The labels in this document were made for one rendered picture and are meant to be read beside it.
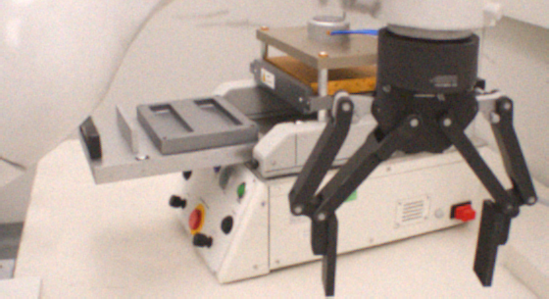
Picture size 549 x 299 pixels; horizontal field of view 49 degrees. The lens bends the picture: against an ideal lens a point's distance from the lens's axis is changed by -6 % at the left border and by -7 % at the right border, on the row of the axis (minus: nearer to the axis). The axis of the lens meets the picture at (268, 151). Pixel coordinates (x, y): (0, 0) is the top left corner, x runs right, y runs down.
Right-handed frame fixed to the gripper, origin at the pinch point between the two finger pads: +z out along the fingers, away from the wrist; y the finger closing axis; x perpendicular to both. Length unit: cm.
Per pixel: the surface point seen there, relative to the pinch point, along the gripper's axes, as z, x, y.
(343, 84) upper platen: 1, 61, 4
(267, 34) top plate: -5, 75, -8
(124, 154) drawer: 9, 51, -32
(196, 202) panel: 25, 66, -22
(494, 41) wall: 4, 113, 53
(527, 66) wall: 7, 98, 56
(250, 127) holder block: 7, 55, -12
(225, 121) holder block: 8, 63, -16
